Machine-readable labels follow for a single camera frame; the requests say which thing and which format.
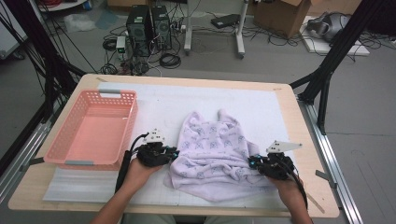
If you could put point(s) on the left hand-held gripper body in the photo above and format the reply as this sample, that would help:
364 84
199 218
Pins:
152 154

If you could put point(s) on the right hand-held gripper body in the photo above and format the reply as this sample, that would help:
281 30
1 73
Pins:
277 166

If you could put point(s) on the lavender towel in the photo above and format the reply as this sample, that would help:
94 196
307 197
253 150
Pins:
214 155

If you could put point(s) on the pink plastic basket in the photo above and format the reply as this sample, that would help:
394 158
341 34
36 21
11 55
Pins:
96 137

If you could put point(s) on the person's left hand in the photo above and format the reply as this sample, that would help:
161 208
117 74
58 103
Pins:
140 175

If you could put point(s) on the person's right hand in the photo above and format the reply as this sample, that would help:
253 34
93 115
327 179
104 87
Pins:
289 189

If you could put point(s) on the white grid mat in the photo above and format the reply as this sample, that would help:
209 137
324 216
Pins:
186 99

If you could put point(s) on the thin wooden strip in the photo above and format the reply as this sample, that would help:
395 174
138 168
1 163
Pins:
316 202

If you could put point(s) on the white power adapter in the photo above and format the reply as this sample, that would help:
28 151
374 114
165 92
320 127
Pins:
120 43

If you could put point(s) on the white desk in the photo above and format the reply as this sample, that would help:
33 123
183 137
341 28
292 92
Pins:
187 31

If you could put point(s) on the slim black computer tower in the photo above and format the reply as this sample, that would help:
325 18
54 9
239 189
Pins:
162 28

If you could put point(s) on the large black computer tower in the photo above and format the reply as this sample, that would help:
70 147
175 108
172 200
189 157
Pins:
138 31

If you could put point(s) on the white floor board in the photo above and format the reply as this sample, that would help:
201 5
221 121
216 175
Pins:
314 46

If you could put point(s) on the black flat device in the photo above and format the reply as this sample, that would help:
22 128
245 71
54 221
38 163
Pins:
225 21

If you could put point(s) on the large open cardboard box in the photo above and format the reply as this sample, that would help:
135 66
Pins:
277 18

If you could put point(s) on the blue floor sheet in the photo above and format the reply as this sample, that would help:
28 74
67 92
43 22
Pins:
107 18

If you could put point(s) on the grey rounded device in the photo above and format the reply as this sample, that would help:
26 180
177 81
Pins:
330 26

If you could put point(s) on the clear plastic bag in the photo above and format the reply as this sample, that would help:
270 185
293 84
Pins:
79 23

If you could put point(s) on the wooden cabinets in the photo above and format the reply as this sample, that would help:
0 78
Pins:
336 4

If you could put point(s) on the round white table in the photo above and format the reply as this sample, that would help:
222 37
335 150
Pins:
62 5

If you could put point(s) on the white cabinet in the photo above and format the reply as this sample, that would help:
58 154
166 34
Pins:
9 40

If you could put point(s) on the aluminium rail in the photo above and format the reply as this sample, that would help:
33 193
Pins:
327 155
21 155

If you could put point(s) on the black frame stand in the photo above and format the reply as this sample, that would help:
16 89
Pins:
43 49
342 40

